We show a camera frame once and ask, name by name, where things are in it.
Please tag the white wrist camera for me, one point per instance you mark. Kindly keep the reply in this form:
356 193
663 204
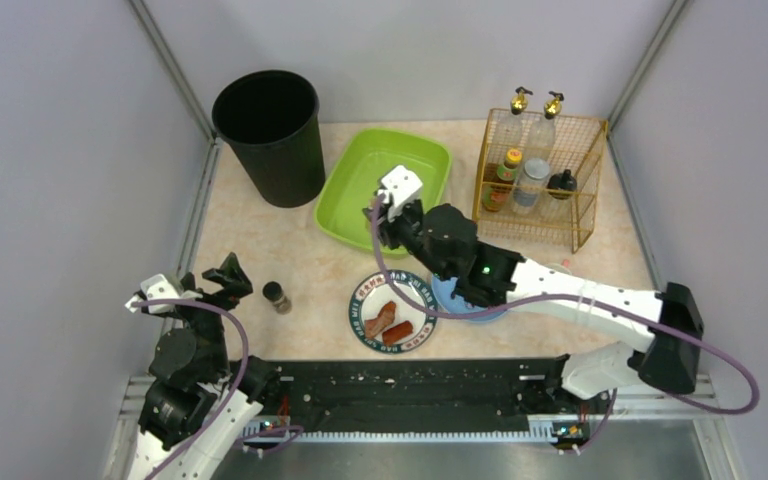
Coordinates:
157 287
398 188

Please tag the brown meat piece left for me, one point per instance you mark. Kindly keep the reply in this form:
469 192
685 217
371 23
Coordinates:
385 317

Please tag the blue plate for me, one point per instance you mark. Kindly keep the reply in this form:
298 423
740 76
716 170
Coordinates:
443 291

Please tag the red sausage piece on plate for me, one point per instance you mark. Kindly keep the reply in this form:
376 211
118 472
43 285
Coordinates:
397 333

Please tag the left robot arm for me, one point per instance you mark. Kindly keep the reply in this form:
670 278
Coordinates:
200 401

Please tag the black plastic trash bin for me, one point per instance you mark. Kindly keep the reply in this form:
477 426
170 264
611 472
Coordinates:
270 120

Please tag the green plastic basin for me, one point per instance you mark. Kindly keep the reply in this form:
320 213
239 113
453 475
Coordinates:
370 155

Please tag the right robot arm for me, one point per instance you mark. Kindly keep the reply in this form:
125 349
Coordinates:
656 333

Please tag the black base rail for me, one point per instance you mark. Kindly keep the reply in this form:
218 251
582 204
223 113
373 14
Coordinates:
420 400

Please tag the black lid jar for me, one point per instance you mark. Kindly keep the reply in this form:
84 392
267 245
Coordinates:
562 186

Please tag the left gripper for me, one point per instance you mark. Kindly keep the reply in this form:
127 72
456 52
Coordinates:
199 294

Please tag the white plate with green rim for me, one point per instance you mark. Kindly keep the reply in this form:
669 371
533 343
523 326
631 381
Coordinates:
415 303

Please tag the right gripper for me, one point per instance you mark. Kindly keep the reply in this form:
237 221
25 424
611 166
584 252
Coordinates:
392 223

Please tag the clear glass bottle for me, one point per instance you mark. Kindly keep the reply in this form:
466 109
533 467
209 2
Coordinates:
542 133

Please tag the small dark spice bottle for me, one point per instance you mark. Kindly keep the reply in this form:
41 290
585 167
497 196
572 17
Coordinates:
274 293

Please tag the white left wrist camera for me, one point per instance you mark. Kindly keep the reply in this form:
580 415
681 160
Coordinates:
157 287

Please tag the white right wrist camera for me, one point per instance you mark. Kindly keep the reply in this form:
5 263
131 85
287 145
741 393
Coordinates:
398 188

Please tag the gold wire rack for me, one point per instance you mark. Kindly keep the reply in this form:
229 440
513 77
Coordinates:
579 145

